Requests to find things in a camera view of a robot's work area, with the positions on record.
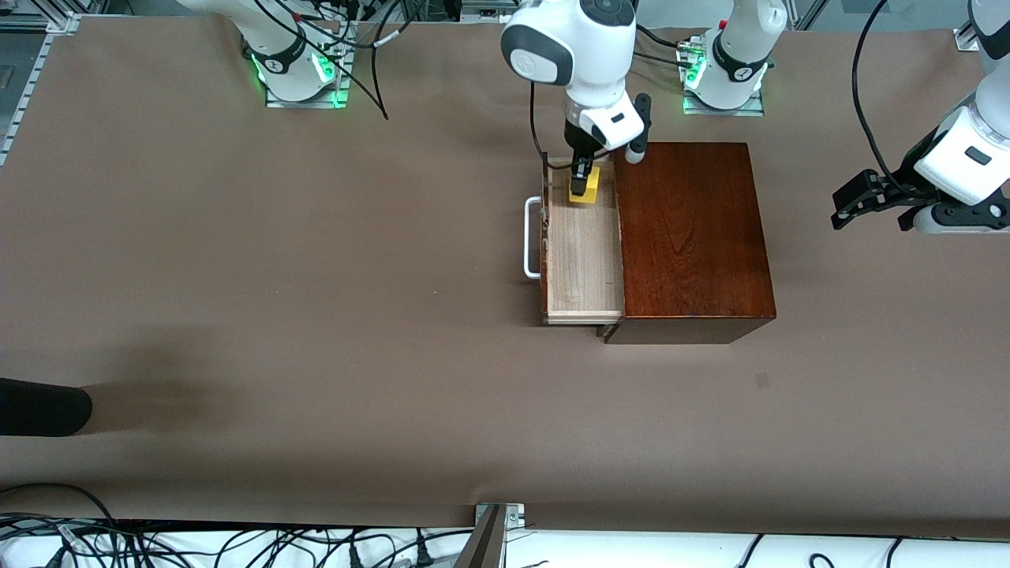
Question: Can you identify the yellow cube block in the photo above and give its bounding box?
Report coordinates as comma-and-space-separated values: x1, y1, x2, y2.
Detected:
570, 166, 600, 205

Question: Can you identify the white drawer handle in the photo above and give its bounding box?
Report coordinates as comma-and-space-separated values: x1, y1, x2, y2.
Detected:
524, 196, 544, 280

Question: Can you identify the light wooden drawer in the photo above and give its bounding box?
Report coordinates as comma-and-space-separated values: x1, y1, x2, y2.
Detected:
541, 152, 626, 326

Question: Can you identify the dark wooden cabinet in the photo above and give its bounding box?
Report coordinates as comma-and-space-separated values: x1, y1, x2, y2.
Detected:
597, 142, 777, 346

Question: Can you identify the grey equipment box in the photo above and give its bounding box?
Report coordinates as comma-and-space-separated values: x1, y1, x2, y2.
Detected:
460, 0, 522, 21

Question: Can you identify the brown table mat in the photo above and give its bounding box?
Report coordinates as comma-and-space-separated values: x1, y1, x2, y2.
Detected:
0, 14, 1010, 541

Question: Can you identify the black ribbed cylinder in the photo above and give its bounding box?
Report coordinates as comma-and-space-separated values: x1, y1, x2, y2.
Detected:
0, 378, 94, 437

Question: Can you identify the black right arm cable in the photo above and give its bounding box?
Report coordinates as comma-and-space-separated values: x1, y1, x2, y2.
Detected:
260, 0, 551, 163

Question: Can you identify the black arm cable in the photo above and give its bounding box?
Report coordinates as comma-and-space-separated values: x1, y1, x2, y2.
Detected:
260, 0, 551, 163
851, 0, 916, 186

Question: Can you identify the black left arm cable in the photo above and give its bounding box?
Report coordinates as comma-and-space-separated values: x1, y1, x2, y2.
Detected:
851, 0, 916, 186

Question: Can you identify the long black table cable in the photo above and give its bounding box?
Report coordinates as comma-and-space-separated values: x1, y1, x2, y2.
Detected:
634, 49, 695, 69

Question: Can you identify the short curved black cable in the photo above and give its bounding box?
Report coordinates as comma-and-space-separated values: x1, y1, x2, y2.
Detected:
635, 24, 703, 50

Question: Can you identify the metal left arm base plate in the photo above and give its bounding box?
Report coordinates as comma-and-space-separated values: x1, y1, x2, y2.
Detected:
681, 35, 766, 118

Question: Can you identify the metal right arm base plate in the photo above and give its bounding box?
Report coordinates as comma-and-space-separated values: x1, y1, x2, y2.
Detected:
264, 35, 350, 110

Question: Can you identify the small metal bracket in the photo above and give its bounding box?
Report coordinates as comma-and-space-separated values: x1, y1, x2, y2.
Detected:
473, 503, 526, 531

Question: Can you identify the dark camera pole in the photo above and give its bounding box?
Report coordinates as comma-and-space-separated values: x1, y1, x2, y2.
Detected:
452, 505, 507, 568

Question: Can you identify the black cable loop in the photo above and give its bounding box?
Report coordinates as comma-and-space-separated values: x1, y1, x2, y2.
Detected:
0, 482, 119, 525

